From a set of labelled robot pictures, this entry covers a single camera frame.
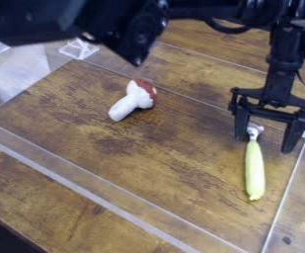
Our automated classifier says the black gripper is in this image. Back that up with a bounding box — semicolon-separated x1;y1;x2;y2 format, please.
229;57;305;153

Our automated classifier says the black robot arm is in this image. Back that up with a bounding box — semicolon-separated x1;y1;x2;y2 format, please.
0;0;305;153

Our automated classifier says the red white toy mushroom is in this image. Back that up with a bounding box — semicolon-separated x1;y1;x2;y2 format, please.
108;79;157;122

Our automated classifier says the clear acrylic enclosure wall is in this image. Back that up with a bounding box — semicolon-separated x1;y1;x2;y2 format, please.
0;33;305;253

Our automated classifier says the clear acrylic triangular bracket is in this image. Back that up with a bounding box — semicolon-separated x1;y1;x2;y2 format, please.
58;38;99;60

